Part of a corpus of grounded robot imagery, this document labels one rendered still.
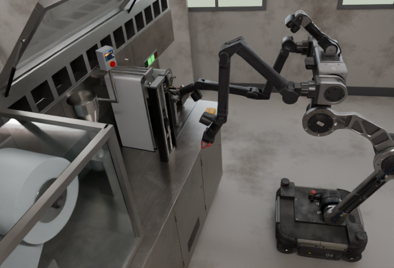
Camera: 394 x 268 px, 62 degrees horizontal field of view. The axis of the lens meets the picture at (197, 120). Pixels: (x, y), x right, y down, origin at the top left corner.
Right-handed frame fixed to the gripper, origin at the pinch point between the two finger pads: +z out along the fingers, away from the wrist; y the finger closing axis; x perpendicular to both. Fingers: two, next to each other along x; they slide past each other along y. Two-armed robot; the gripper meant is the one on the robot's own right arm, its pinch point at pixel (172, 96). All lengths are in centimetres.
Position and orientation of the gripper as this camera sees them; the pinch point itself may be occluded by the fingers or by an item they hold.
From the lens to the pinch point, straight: 240.6
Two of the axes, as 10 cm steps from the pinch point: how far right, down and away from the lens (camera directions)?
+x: -5.4, -7.7, -3.5
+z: -7.8, 3.0, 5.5
